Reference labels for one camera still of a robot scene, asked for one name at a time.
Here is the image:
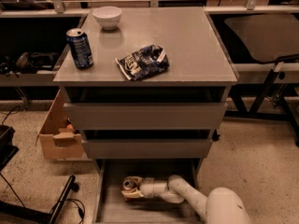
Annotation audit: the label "red coke can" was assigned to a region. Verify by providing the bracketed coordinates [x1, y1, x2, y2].
[122, 176, 141, 191]

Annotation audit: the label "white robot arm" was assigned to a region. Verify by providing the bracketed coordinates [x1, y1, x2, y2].
[121, 175, 251, 224]

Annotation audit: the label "black chair base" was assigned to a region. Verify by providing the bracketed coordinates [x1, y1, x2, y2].
[0, 124, 80, 224]

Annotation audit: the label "open grey bottom drawer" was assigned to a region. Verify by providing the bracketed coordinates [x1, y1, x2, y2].
[93, 159, 202, 224]

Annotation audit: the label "blue chip bag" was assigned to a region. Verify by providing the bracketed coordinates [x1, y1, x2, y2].
[116, 44, 169, 81]

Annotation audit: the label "cardboard box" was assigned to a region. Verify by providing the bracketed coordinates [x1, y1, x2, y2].
[38, 91, 85, 160]

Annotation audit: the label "grey middle drawer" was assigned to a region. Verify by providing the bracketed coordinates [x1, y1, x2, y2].
[82, 139, 212, 159]

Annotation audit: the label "grey drawer cabinet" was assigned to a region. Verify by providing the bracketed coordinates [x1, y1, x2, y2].
[55, 7, 237, 159]

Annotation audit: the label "black cable on floor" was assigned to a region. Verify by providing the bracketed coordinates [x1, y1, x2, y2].
[50, 198, 86, 224]

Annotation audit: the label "blue soda can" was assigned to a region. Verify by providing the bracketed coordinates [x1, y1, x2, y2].
[66, 28, 93, 69]

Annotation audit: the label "grey top drawer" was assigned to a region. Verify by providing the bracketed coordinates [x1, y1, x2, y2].
[64, 103, 227, 130]

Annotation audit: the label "white ceramic bowl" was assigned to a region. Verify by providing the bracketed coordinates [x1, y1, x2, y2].
[93, 7, 122, 30]

